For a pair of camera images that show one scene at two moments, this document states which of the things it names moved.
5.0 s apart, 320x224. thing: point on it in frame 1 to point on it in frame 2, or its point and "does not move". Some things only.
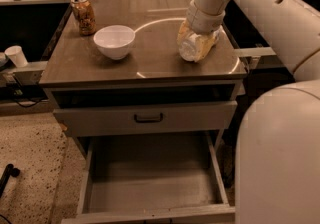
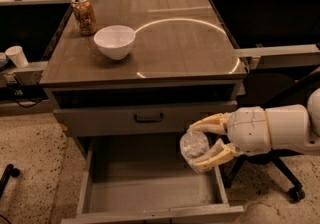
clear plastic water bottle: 187,46 to 192,145
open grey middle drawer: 166,178 does not move
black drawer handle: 149,120 does not move
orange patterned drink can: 83,11 does not move
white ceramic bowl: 114,41 does not move
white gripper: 202,20 to 247,130
